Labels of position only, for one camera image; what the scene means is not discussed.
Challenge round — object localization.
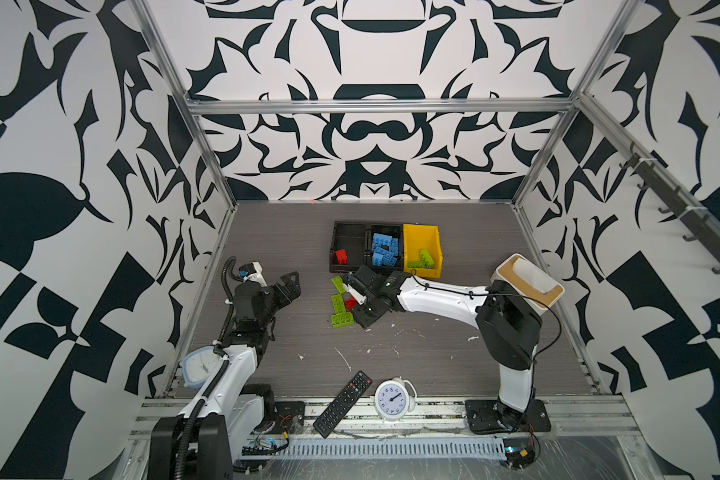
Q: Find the green lego plate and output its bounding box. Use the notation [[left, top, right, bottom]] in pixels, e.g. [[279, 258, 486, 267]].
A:
[[331, 276, 346, 294]]

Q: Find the green lego brick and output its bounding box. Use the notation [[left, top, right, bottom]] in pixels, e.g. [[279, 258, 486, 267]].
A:
[[331, 312, 355, 328], [407, 261, 430, 269], [331, 294, 346, 315]]

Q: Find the small red lego brick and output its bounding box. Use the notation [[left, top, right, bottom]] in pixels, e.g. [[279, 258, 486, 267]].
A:
[[335, 249, 349, 265]]

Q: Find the green lego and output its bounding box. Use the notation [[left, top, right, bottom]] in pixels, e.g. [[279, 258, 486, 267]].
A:
[[419, 249, 436, 269]]

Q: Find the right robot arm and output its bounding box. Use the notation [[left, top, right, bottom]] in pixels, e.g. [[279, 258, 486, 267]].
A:
[[340, 266, 543, 416]]

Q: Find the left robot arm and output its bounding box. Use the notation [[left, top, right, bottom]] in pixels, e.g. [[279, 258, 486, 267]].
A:
[[146, 263, 302, 479]]

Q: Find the left black storage bin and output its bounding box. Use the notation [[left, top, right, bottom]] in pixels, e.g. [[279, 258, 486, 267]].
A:
[[328, 221, 368, 273]]

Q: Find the black storage bin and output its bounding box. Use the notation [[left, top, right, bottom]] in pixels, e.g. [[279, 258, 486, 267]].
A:
[[328, 221, 368, 273], [365, 223, 404, 275]]

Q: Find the middle black storage bin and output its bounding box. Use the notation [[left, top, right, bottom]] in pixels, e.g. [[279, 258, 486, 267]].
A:
[[365, 223, 404, 275]]

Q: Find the yellow storage bin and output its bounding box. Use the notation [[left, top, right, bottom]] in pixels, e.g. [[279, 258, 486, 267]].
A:
[[403, 224, 444, 279]]

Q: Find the white alarm clock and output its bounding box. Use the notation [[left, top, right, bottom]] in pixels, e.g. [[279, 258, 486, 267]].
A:
[[374, 377, 418, 422]]

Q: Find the square light blue clock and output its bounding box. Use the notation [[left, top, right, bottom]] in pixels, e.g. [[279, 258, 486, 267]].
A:
[[180, 346, 221, 389]]

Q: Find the black remote control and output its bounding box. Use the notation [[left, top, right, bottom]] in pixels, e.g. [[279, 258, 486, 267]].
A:
[[313, 371, 373, 439]]

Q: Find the white box wooden lid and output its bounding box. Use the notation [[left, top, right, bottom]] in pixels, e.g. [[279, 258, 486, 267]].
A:
[[490, 253, 565, 315]]

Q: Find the white cable duct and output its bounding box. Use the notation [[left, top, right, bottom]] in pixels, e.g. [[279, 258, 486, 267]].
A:
[[241, 437, 506, 461]]

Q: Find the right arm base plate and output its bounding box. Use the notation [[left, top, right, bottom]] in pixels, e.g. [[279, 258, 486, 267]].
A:
[[464, 399, 552, 435]]

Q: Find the wall hook rail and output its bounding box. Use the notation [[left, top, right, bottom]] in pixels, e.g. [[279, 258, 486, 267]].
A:
[[619, 141, 720, 275]]

